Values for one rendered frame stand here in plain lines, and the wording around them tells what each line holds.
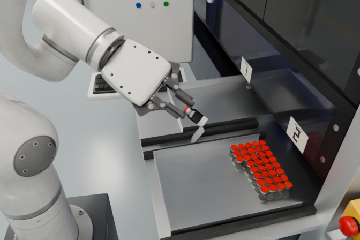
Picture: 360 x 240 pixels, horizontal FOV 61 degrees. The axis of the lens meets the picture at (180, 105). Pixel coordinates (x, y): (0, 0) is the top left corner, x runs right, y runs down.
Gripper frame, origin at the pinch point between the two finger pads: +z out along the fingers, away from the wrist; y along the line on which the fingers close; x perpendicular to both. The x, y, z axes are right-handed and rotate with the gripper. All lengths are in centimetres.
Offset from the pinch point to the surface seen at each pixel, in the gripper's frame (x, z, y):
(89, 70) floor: -243, -100, -19
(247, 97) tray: -57, 17, -29
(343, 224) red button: -6.6, 41.2, -1.5
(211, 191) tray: -29.2, 20.1, 8.7
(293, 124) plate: -22.9, 26.8, -18.4
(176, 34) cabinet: -80, -24, -41
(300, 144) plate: -21.5, 30.8, -14.7
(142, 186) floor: -143, 7, 30
